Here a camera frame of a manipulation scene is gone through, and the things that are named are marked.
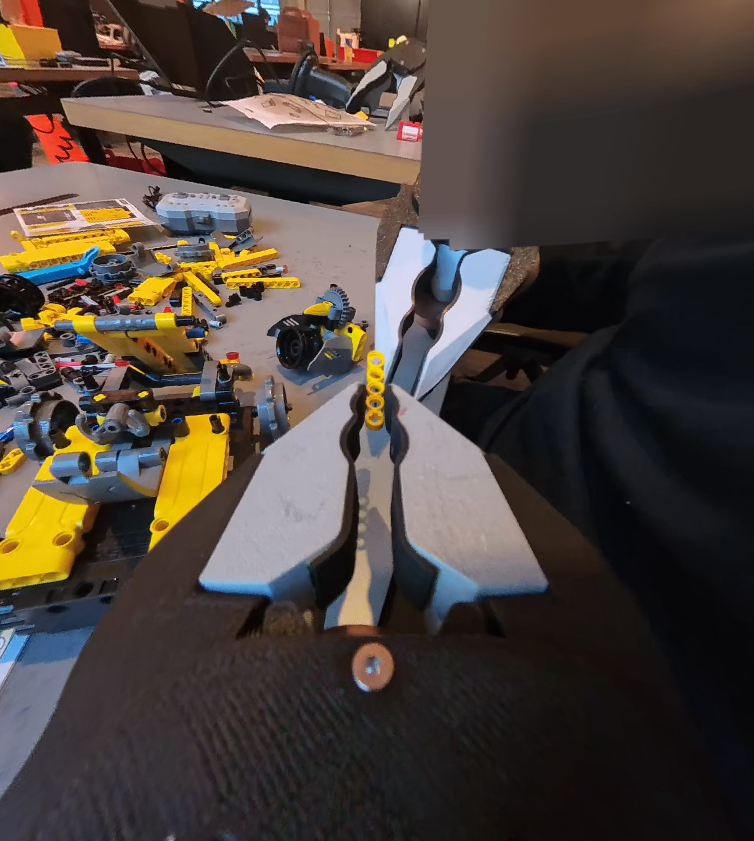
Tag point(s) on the orange black sign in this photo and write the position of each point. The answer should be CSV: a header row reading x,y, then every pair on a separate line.
x,y
55,141

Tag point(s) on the pile of toy building pieces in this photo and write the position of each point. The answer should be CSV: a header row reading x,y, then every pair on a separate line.
x,y
153,289

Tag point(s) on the yellow grey wheel sub-assembly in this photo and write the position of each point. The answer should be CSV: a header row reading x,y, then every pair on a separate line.
x,y
298,345

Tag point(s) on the yellow frame toy assembly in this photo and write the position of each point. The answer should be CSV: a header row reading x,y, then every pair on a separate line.
x,y
147,341

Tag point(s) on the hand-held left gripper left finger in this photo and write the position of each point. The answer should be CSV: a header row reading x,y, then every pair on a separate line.
x,y
285,512

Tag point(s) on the grey background table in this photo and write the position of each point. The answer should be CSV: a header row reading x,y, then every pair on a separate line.
x,y
219,135

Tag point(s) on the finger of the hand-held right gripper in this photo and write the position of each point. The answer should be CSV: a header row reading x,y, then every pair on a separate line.
x,y
395,289
478,295

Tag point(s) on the yellow perforated toy beam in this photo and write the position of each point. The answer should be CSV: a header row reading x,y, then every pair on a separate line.
x,y
375,394

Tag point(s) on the yellow boxes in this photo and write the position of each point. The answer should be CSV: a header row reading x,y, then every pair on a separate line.
x,y
22,41

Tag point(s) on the yellow black toy vehicle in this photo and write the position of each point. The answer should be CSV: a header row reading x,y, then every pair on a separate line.
x,y
120,460

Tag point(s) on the grey desk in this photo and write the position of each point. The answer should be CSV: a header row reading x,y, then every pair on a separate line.
x,y
324,256

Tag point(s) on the blue toy beam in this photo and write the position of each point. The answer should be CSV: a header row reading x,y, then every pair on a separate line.
x,y
41,268

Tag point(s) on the white instruction sheet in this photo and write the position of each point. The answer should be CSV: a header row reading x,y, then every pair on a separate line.
x,y
285,110

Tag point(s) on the small red box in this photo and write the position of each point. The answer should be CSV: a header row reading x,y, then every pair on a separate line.
x,y
409,131

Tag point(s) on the black toy wheel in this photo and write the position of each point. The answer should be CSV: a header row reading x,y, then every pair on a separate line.
x,y
12,294

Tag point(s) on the person's black sweater torso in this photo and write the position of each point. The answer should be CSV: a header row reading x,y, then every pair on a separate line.
x,y
679,460

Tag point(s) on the brown cardboard shape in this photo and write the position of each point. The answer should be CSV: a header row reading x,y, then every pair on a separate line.
x,y
298,26

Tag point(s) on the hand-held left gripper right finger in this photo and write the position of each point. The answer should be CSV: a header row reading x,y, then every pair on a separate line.
x,y
469,512

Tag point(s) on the idle hand-held gripper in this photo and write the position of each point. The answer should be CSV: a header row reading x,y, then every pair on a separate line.
x,y
390,72

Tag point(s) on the yellow black sticker sheet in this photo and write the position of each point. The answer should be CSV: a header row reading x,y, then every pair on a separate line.
x,y
74,213

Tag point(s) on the grey toy battery box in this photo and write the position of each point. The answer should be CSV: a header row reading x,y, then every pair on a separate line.
x,y
202,210

